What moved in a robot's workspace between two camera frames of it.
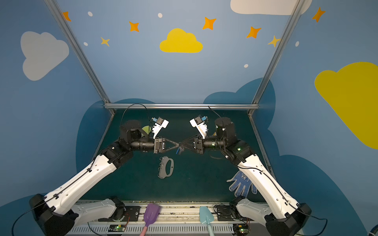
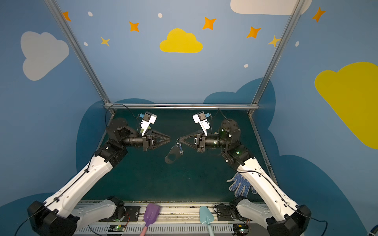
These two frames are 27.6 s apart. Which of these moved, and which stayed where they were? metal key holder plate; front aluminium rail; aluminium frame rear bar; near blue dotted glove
Moved: metal key holder plate
Stayed: near blue dotted glove; aluminium frame rear bar; front aluminium rail
